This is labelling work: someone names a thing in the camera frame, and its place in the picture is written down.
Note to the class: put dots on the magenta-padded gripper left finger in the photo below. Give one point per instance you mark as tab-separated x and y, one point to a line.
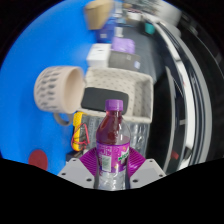
72	171

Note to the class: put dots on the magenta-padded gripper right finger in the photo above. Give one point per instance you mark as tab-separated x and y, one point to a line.
149	171

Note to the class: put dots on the purple-capped clear drink bottle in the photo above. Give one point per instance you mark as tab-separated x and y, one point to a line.
112	148

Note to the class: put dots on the clear small-parts drawer cabinet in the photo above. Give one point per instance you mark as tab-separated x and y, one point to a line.
140	136

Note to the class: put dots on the flat round red coaster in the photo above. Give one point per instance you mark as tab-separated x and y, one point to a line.
38	159

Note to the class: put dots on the yellow multimeter with red leads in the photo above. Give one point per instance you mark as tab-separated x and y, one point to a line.
77	121

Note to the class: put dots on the black zip pouch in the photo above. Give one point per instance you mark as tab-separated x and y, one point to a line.
100	98

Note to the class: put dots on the beige dotted storage tray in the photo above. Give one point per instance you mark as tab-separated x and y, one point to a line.
136	86

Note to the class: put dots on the beige mug with dark spots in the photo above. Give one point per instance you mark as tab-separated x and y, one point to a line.
50	88

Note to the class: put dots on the dark grey flat box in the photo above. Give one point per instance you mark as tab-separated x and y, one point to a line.
123	60

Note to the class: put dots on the white cardboard box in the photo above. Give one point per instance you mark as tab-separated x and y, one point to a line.
98	56

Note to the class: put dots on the purple plastic bag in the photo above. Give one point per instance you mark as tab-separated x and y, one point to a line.
123	45

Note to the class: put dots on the blue storage box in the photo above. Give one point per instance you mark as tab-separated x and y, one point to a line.
105	33

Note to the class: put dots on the brown cardboard box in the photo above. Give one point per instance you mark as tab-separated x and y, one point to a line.
98	14

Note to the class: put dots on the grey wall shelf unit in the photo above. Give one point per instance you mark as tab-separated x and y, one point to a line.
190	100

